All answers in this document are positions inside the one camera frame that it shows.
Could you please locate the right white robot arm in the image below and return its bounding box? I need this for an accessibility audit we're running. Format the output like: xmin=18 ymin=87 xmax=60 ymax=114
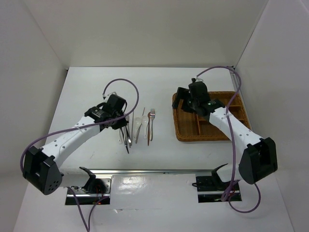
xmin=172 ymin=82 xmax=278 ymax=189

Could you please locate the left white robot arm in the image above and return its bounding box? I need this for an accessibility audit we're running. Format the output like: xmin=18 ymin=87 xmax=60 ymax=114
xmin=23 ymin=93 xmax=127 ymax=195

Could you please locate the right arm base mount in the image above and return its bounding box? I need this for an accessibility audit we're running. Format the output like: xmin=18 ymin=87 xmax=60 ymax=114
xmin=192 ymin=176 xmax=230 ymax=203

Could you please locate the silver chopstick left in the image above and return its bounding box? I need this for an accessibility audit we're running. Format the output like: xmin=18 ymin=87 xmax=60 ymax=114
xmin=130 ymin=111 xmax=134 ymax=146

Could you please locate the purple cable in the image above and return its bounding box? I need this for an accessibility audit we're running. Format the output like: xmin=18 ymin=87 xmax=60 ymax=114
xmin=196 ymin=66 xmax=262 ymax=213
xmin=19 ymin=78 xmax=140 ymax=232

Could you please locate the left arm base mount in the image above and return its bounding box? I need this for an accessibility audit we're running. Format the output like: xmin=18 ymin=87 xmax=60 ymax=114
xmin=65 ymin=177 xmax=112 ymax=205

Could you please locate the silver chopstick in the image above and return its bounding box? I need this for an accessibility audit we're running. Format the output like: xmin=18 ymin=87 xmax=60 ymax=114
xmin=130 ymin=111 xmax=134 ymax=146
xmin=135 ymin=107 xmax=145 ymax=144

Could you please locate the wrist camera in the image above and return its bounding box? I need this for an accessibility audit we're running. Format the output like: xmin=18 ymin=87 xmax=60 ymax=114
xmin=191 ymin=76 xmax=204 ymax=83
xmin=102 ymin=92 xmax=117 ymax=101

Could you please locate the aluminium table rail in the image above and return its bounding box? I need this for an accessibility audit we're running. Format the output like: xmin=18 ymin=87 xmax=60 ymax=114
xmin=55 ymin=168 xmax=218 ymax=175

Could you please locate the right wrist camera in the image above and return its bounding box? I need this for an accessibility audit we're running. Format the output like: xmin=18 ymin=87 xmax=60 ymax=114
xmin=191 ymin=76 xmax=204 ymax=83

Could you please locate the wicker divided tray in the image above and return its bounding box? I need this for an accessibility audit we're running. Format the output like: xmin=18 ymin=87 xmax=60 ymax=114
xmin=173 ymin=94 xmax=251 ymax=142

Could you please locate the silver knife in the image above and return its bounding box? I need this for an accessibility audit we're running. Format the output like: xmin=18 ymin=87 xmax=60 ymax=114
xmin=126 ymin=116 xmax=132 ymax=147

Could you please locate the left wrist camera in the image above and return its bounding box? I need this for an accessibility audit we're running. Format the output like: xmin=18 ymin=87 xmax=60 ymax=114
xmin=102 ymin=92 xmax=117 ymax=101

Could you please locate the white ceramic spoon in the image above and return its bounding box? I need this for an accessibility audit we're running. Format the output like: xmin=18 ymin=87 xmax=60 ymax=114
xmin=141 ymin=115 xmax=148 ymax=139
xmin=118 ymin=130 xmax=123 ymax=144
xmin=133 ymin=117 xmax=141 ymax=139

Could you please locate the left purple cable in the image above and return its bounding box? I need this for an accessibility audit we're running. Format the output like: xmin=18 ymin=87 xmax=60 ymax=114
xmin=19 ymin=78 xmax=140 ymax=232

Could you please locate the silver chopstick right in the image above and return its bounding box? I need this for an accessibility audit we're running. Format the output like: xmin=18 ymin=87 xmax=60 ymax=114
xmin=135 ymin=107 xmax=145 ymax=144

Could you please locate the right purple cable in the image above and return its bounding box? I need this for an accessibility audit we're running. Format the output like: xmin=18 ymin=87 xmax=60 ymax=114
xmin=196 ymin=66 xmax=262 ymax=213

